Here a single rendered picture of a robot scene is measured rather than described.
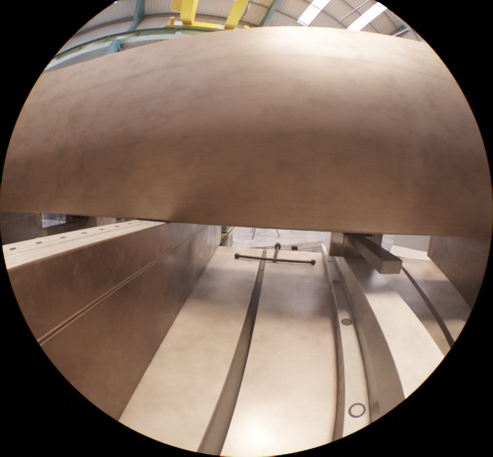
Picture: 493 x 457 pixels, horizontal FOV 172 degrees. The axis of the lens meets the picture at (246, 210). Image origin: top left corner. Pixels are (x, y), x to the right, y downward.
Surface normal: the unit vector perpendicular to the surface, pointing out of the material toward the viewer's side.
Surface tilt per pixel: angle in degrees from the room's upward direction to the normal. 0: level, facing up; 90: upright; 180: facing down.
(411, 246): 90
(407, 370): 0
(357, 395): 0
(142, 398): 0
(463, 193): 90
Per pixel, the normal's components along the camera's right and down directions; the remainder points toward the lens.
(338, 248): -0.37, 0.03
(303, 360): 0.04, -1.00
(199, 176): -0.09, 0.04
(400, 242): -0.94, -0.02
